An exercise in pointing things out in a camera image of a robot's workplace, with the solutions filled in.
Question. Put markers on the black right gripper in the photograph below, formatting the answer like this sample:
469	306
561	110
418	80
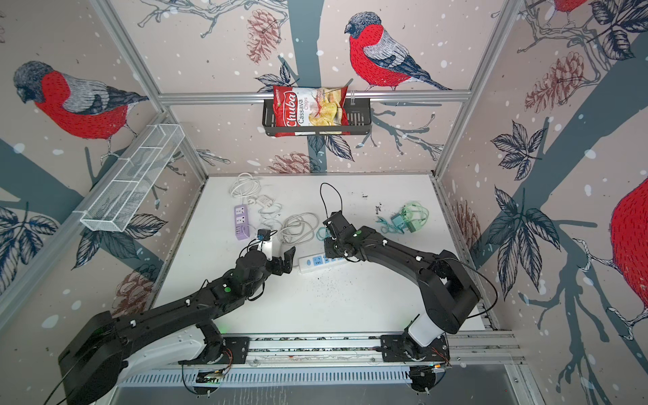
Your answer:
327	244

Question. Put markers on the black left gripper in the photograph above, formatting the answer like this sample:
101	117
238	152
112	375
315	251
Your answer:
279	267

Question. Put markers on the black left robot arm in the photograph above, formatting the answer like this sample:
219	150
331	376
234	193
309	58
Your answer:
108	350

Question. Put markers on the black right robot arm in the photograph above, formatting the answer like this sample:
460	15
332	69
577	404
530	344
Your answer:
448	292

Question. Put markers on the white blue power strip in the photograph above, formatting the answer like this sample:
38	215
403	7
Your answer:
319	262

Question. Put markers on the white charger adapter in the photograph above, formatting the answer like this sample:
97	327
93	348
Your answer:
264	200

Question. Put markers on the purple power strip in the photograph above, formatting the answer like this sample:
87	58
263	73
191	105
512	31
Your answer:
242	227

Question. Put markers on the red chips bag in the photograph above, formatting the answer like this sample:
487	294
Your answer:
297	107

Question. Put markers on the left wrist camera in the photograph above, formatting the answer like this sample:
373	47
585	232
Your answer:
264	235

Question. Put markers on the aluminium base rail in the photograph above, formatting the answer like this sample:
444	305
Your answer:
268	360

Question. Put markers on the black wire basket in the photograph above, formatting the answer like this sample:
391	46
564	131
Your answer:
354	118

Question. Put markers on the white wire shelf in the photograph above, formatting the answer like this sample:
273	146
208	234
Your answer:
119	201

